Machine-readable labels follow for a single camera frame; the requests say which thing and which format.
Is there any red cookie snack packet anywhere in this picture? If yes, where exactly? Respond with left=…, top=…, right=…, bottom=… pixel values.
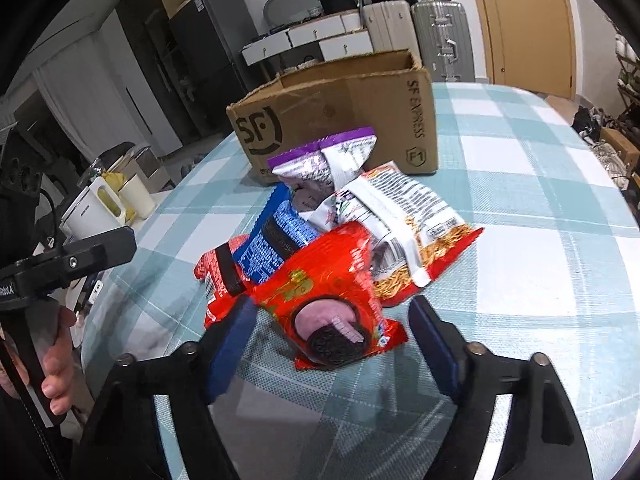
left=250, top=220, right=410, bottom=372

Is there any silver hard suitcase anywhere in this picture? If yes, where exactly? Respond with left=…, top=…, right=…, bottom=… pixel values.
left=411, top=0, right=476, bottom=83

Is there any white orange noodle snack packet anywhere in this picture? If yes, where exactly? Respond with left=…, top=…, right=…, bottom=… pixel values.
left=305, top=160, right=485, bottom=308

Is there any cream cup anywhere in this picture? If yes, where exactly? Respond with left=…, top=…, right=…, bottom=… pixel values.
left=117, top=174, right=157, bottom=220

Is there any clear plastic container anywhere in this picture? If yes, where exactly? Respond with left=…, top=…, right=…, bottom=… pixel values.
left=90, top=142, right=151, bottom=181

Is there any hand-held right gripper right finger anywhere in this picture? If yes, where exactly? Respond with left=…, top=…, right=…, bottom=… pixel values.
left=407, top=295, right=588, bottom=480

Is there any wooden shoe rack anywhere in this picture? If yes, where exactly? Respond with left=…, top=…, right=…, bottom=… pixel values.
left=612, top=35, right=640, bottom=116

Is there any brown cardboard box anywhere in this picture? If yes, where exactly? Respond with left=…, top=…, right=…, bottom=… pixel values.
left=226, top=49, right=440, bottom=186

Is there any white electric kettle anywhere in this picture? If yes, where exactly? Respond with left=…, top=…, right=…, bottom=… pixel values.
left=60, top=176, right=128, bottom=241

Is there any small cardboard box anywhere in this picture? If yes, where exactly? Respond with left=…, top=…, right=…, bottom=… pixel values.
left=600, top=127, right=640, bottom=166

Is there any purple white snack packet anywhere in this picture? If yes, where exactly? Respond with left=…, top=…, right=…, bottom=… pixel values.
left=267, top=127, right=377, bottom=211

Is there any white curtain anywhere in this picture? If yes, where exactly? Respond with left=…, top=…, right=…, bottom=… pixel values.
left=32, top=25, right=183, bottom=161

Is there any dark wooden wardrobe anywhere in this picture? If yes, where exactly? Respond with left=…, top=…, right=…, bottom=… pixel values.
left=116, top=0, right=201, bottom=146

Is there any dark grey fridge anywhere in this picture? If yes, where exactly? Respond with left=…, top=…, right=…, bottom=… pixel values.
left=167, top=0, right=261, bottom=136

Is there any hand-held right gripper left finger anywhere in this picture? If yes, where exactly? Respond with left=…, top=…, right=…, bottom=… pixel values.
left=70, top=294, right=258, bottom=480

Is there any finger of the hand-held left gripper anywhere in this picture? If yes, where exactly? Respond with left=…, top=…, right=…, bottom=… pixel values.
left=15, top=226, right=137, bottom=293

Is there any grey plastic tub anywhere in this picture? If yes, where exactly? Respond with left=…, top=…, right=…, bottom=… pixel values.
left=264, top=0, right=326, bottom=26

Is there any pile of assorted shoes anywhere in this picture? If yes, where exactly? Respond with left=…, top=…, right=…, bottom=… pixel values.
left=570, top=105, right=640, bottom=191

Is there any blue cookie packet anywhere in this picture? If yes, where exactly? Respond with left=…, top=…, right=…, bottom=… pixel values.
left=234, top=182, right=321, bottom=283

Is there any beige hard suitcase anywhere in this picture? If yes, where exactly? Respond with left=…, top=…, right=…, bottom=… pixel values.
left=361, top=0, right=421, bottom=68

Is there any white drawer desk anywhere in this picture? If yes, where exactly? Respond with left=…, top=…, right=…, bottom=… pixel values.
left=242, top=10, right=376, bottom=68

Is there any tan wooden door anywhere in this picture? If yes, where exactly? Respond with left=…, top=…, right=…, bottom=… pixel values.
left=464, top=0, right=576, bottom=101

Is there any person's left hand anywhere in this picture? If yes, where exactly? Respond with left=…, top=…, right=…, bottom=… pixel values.
left=41, top=304, right=77, bottom=413

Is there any red black snack packet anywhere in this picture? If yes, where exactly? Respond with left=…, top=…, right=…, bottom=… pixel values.
left=194, top=234, right=261, bottom=331

